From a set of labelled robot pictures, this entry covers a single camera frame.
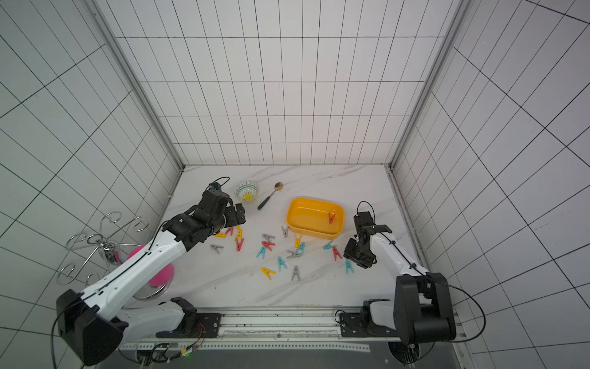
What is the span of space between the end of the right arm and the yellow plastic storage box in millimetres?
135

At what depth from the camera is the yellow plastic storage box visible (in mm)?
938

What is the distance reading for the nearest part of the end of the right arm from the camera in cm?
63
